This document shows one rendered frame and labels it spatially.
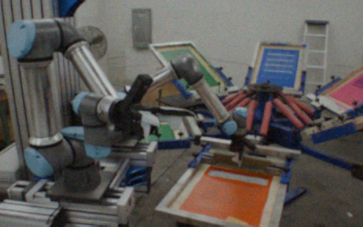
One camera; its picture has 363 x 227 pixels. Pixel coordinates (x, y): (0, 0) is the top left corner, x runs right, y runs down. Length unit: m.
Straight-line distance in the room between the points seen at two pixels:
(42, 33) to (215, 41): 5.28
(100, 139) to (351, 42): 5.35
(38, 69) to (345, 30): 5.34
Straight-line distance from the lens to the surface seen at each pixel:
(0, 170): 1.70
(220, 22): 6.18
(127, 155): 1.77
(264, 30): 6.02
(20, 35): 1.09
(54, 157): 1.20
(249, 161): 2.05
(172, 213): 1.64
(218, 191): 1.88
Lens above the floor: 1.93
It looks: 18 degrees down
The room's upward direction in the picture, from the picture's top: straight up
